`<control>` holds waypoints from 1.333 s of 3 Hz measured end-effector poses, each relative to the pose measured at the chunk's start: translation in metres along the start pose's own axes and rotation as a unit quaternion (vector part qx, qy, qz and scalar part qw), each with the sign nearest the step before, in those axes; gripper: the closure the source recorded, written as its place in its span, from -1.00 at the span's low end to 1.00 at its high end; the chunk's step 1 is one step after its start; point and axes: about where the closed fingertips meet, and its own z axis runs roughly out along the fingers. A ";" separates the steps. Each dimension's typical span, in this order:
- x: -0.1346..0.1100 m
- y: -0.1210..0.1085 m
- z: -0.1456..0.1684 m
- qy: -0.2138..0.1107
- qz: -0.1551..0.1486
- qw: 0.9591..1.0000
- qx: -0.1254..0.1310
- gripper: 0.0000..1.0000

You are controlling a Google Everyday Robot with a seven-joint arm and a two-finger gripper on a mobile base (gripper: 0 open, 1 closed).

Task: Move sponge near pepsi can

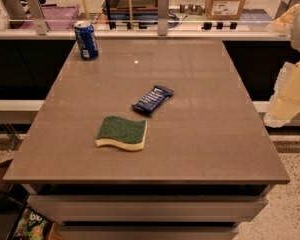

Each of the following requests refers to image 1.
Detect metal railing bracket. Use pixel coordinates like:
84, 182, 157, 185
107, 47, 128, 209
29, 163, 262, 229
25, 0, 48, 35
158, 0, 169, 36

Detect middle metal railing bracket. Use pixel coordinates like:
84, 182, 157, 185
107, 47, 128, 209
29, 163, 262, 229
158, 0, 169, 36

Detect cardboard box with label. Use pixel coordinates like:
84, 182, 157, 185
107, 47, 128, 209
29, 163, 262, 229
205, 0, 246, 20

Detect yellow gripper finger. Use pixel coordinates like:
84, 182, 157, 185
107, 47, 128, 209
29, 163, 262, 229
266, 5, 298, 36
263, 61, 300, 128

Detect green chip bag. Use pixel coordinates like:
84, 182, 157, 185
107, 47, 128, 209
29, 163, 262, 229
12, 209, 50, 240

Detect green and yellow sponge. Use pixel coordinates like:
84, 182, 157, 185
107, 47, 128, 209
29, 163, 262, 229
96, 116, 147, 151

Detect blue pepsi can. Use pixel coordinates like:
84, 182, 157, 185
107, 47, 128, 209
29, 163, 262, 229
74, 21, 99, 60

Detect purple plastic crate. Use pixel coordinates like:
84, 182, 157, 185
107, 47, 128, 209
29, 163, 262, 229
21, 5, 80, 31

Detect left metal railing bracket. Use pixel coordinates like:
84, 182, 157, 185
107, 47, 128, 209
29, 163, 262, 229
25, 0, 48, 35

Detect upper white drawer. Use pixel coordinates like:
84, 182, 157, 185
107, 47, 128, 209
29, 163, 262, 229
28, 195, 268, 223

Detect blue snack bar wrapper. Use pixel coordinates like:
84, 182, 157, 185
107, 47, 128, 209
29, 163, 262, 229
132, 85, 174, 116

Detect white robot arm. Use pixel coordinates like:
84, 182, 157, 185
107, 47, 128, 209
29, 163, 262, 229
264, 3, 300, 128

